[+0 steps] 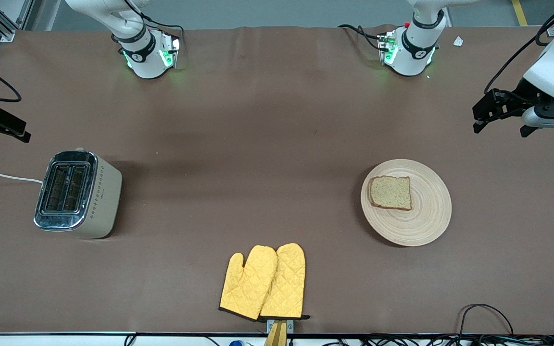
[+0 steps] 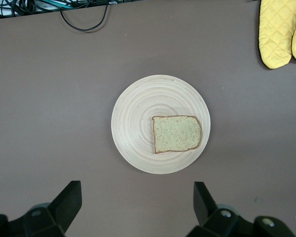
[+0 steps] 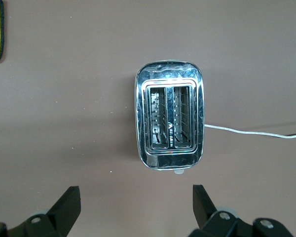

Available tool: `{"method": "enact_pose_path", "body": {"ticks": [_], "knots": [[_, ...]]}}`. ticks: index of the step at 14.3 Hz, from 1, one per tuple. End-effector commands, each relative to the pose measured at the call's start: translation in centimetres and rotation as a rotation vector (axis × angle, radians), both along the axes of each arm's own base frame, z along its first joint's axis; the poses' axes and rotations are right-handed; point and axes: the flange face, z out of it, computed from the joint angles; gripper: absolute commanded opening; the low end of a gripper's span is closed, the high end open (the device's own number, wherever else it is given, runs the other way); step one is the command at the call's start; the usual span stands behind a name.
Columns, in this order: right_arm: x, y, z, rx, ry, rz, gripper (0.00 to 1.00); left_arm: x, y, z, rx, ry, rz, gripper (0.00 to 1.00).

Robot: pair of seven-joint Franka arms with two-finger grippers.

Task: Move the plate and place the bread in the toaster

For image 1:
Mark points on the round light wooden plate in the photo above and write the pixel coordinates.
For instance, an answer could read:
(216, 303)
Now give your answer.
(426, 216)

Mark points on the right arm base control box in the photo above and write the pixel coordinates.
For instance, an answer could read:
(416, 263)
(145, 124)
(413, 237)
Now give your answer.
(171, 50)

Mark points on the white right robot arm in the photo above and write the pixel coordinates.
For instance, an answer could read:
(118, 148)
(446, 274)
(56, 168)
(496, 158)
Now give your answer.
(147, 62)

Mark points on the yellow quilted oven mitt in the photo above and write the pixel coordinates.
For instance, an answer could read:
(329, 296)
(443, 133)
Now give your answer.
(286, 278)
(248, 283)

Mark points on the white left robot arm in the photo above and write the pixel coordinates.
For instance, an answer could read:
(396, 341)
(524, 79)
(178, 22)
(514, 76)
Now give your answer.
(416, 57)

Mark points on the left arm base control box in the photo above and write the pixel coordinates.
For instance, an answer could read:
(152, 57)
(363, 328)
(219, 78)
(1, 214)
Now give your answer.
(386, 48)

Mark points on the small metal bracket plate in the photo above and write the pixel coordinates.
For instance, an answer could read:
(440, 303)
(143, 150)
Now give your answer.
(290, 326)

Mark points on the small blue object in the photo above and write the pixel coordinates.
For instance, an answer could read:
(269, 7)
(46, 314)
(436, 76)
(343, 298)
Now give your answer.
(236, 343)

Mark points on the brown table cover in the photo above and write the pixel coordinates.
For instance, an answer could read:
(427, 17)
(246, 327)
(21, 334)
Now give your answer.
(277, 120)

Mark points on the brown bread slice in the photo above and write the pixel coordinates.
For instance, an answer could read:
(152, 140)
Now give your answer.
(391, 192)

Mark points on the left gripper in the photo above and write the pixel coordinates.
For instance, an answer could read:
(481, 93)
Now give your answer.
(523, 94)

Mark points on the small white paper scrap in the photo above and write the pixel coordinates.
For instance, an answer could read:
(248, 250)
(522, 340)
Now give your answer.
(458, 41)

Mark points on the beige chrome two-slot toaster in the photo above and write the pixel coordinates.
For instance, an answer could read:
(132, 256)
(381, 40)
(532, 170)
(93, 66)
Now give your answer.
(94, 202)

